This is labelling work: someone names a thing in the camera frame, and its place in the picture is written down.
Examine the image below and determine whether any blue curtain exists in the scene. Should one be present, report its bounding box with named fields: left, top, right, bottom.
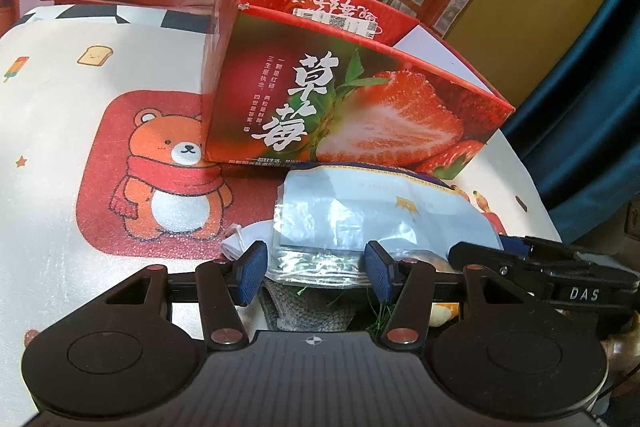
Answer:
left=505, top=0, right=640, bottom=230

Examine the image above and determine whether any light blue plastic pouch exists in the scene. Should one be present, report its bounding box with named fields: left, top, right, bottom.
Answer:
left=282, top=162, right=505, bottom=258

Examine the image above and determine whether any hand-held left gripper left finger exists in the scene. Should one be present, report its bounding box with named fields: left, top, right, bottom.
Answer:
left=102, top=241, right=268, bottom=352

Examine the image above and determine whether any white sock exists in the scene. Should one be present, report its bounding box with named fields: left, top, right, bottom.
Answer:
left=219, top=222, right=277, bottom=267

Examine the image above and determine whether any red strawberry print cardboard box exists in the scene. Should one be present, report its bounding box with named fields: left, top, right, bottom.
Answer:
left=200, top=0, right=516, bottom=180

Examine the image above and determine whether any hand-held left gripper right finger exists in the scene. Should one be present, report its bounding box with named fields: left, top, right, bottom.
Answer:
left=364, top=241, right=537, bottom=353

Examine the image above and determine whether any grey woven pot with plant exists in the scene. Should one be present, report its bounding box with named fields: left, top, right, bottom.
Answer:
left=261, top=279, right=372, bottom=334

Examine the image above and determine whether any person's right hand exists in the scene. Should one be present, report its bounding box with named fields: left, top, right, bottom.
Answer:
left=600, top=313, right=640, bottom=360

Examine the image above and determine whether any clear plastic zip bag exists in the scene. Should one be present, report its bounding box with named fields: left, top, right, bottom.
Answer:
left=264, top=194, right=431, bottom=292

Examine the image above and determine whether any bear print blanket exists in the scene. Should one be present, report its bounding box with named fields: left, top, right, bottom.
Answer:
left=0, top=4, right=563, bottom=358

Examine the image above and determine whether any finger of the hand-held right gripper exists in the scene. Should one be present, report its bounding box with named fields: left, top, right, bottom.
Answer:
left=447, top=242, right=551, bottom=280
left=500, top=234, right=591, bottom=260

